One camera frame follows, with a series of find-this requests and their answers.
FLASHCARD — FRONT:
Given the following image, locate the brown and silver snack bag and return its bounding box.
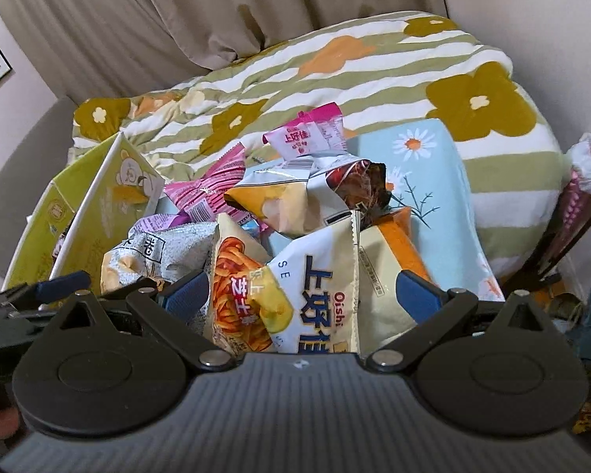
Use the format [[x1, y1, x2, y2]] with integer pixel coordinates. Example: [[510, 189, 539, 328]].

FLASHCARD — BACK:
[[325, 158, 392, 218]]

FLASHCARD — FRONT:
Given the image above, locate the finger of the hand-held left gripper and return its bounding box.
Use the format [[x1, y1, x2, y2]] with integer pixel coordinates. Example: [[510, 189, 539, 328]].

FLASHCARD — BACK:
[[0, 271, 92, 313]]

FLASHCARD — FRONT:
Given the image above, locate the white and blue snack bag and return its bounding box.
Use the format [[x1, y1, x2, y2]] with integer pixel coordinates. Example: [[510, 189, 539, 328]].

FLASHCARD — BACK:
[[263, 209, 362, 356]]

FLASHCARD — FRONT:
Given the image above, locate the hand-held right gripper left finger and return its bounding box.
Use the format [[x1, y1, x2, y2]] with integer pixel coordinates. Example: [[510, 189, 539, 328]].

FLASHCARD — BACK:
[[44, 270, 237, 371]]

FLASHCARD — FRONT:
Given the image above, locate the green cardboard box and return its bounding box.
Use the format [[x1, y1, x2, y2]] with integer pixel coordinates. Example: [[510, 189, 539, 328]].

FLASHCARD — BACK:
[[2, 133, 165, 291]]

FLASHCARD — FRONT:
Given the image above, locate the dark wooden stand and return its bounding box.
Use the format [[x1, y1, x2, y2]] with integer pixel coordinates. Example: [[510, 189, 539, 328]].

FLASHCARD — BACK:
[[515, 177, 591, 287]]

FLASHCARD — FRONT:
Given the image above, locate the green striped floral blanket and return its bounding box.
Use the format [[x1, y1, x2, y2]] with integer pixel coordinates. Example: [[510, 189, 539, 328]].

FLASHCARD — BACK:
[[71, 10, 565, 277]]

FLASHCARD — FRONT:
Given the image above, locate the orange cheese stick snack bag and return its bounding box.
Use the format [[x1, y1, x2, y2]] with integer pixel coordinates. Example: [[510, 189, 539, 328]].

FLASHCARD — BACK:
[[209, 212, 296, 356]]

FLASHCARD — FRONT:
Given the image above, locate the pink patterned bag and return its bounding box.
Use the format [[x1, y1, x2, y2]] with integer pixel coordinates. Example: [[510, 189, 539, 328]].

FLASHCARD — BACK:
[[556, 168, 591, 257]]

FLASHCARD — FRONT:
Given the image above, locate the pink striped snack bag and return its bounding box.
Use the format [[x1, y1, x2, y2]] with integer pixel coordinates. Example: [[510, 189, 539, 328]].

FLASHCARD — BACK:
[[164, 142, 249, 225]]

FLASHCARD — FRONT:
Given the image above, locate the grey and white snack bag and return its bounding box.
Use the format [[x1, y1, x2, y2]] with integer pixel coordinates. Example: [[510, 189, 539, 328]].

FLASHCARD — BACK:
[[101, 222, 217, 321]]

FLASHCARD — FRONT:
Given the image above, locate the small pink snack bag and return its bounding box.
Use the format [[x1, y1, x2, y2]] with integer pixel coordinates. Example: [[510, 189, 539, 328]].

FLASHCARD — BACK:
[[262, 102, 348, 161]]

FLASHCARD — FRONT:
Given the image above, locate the purple snack bag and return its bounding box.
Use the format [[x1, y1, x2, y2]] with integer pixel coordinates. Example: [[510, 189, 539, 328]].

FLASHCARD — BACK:
[[128, 212, 193, 237]]

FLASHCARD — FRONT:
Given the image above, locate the light blue daisy pillow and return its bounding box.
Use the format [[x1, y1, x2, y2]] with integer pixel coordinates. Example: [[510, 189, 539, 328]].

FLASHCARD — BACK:
[[256, 118, 506, 301]]

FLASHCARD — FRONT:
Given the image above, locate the beige curtain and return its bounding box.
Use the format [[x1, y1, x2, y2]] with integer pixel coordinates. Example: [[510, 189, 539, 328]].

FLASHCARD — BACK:
[[0, 0, 449, 102]]

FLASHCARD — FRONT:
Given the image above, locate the grey headboard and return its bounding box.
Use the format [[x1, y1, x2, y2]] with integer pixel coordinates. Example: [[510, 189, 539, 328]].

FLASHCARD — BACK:
[[0, 96, 80, 291]]

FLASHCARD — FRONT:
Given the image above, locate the cream and orange snack bag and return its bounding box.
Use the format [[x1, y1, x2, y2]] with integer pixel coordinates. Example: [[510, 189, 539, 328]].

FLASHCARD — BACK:
[[357, 207, 437, 356]]

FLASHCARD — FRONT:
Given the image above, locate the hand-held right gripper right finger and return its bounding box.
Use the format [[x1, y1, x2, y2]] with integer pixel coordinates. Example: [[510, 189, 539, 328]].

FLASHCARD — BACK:
[[366, 270, 555, 372]]

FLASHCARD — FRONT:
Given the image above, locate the yellow and silver chip bag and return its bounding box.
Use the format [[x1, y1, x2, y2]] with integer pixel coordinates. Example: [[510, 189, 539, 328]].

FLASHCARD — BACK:
[[224, 158, 355, 235]]

